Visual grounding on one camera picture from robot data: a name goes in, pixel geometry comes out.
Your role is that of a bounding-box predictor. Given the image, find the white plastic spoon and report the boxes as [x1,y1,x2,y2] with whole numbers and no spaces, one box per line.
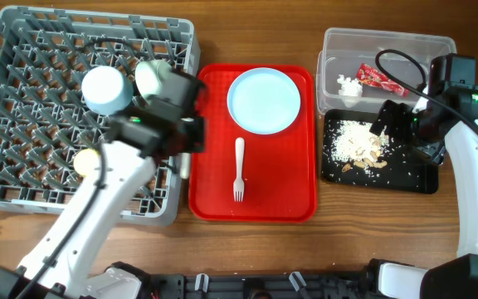
[180,153,191,179]

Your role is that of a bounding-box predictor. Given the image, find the white plastic fork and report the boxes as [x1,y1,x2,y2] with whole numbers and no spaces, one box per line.
[233,137,245,202]

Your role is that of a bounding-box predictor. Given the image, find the green bowl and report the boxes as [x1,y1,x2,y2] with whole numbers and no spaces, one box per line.
[134,60,173,104]

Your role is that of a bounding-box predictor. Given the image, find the rice and food scraps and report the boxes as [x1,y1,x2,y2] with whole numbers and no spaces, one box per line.
[329,120,390,172]

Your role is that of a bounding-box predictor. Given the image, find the red snack wrapper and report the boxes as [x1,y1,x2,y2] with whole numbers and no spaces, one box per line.
[356,63,408,97]

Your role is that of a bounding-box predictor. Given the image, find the light blue plate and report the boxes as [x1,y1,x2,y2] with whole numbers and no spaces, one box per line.
[227,67,301,135]

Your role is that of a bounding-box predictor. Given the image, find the white napkin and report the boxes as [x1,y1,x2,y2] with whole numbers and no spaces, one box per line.
[337,75,363,97]

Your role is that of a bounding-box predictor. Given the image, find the light blue small bowl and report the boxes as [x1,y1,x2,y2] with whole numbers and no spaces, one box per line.
[81,66,134,115]

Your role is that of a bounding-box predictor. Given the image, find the yellow plastic cup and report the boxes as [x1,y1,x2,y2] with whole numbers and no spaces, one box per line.
[73,149,100,177]

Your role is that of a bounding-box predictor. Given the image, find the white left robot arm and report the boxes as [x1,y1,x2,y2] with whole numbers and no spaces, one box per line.
[0,70,205,298]

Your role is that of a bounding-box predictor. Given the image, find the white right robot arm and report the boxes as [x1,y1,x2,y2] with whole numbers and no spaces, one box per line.
[367,53,478,298]

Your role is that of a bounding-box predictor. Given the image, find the black waste tray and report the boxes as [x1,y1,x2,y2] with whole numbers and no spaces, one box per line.
[321,110,439,194]

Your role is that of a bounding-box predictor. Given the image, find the clear plastic waste bin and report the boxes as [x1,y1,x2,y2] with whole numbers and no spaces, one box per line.
[316,27,456,115]

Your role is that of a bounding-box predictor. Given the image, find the grey plastic dishwasher rack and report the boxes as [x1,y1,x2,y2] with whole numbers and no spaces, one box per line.
[0,6,200,214]

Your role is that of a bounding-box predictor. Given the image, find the red plastic tray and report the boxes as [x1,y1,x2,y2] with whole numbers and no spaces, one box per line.
[188,63,317,223]

